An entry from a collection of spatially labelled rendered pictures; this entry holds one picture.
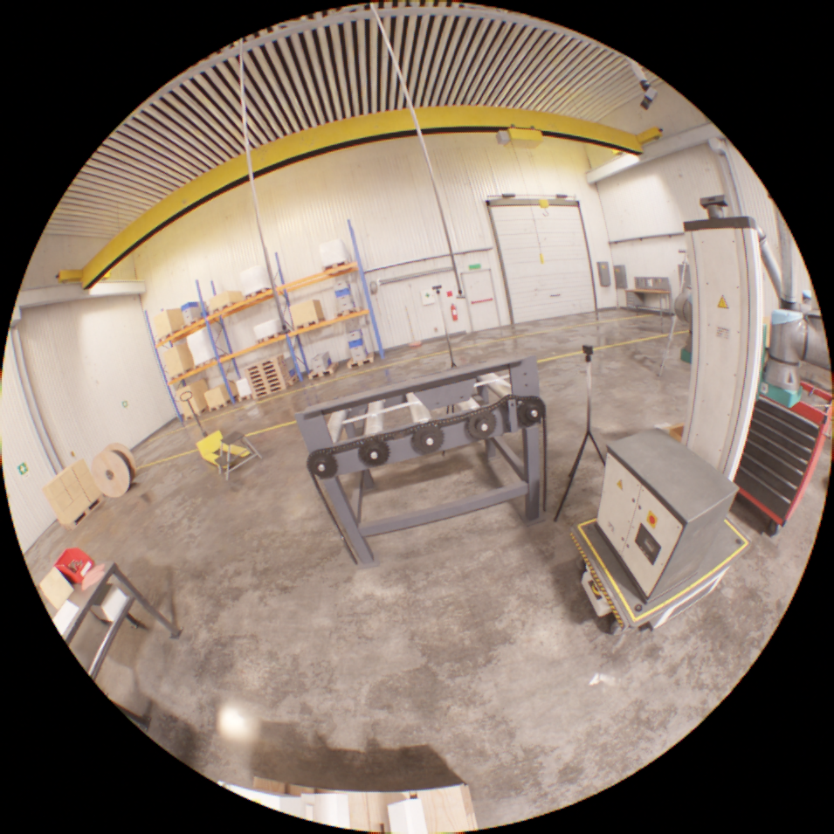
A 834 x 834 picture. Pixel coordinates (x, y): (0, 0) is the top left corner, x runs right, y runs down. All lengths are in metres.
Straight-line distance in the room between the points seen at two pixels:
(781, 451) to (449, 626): 2.27
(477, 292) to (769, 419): 9.95
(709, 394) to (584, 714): 1.47
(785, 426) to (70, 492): 9.55
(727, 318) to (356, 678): 2.30
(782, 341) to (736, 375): 0.25
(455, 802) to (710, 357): 1.87
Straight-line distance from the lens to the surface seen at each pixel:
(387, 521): 1.90
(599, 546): 1.65
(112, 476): 7.21
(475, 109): 9.06
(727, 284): 1.34
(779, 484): 2.39
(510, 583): 1.86
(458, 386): 1.55
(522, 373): 1.65
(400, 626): 1.82
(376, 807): 1.38
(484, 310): 11.00
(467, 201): 11.60
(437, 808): 1.30
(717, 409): 1.45
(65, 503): 7.72
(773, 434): 2.30
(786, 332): 1.35
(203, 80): 8.99
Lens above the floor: 1.56
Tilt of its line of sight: 22 degrees down
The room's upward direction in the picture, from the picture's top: 14 degrees counter-clockwise
